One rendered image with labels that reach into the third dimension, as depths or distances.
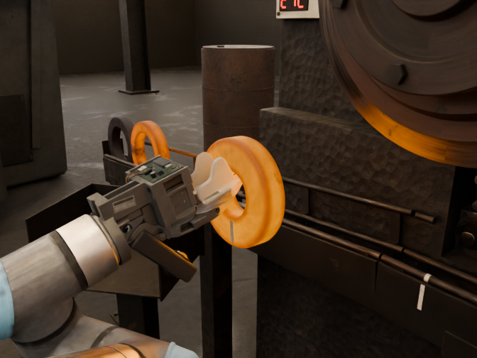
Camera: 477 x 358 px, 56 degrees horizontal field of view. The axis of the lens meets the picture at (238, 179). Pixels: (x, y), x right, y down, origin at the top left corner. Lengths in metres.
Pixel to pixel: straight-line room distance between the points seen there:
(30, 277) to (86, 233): 0.07
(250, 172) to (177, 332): 1.20
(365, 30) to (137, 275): 0.58
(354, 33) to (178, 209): 0.30
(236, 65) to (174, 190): 2.86
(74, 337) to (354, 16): 0.49
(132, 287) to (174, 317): 0.95
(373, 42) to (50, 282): 0.44
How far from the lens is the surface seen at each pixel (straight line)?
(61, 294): 0.52
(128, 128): 1.45
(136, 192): 0.53
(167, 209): 0.54
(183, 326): 1.75
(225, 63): 3.38
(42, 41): 3.30
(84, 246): 0.51
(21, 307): 0.51
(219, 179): 0.59
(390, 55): 0.56
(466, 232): 0.77
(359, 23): 0.58
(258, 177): 0.57
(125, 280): 0.87
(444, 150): 0.63
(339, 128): 0.85
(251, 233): 0.61
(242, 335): 1.69
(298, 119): 0.92
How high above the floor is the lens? 1.05
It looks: 19 degrees down
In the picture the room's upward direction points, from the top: straight up
